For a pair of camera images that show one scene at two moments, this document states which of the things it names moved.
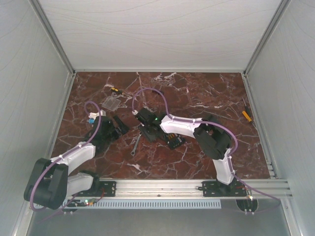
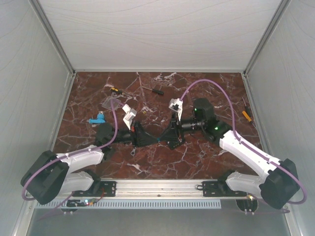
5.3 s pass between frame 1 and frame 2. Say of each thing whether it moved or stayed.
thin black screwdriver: stayed
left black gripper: moved
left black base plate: stayed
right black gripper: moved
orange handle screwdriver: stayed
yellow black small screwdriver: stayed
